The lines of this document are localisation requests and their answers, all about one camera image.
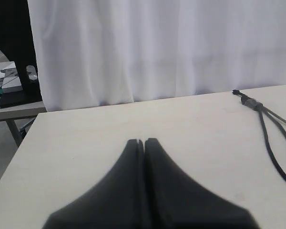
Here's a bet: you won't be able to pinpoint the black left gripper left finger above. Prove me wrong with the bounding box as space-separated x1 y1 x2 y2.
43 139 148 229

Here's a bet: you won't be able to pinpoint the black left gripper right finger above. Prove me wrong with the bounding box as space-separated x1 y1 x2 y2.
144 138 258 229

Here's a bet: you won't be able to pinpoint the grey side table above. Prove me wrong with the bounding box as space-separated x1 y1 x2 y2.
0 101 46 147

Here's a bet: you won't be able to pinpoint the white curtain backdrop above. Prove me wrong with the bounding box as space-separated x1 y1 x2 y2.
28 0 286 111

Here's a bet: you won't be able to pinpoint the white boxes on side table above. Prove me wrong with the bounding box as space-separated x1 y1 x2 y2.
0 62 23 94

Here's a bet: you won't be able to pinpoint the black stand on side table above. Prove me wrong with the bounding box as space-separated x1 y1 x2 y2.
0 0 42 108

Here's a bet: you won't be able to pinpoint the clear adhesive tape strip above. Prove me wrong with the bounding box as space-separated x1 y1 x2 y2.
241 95 263 111

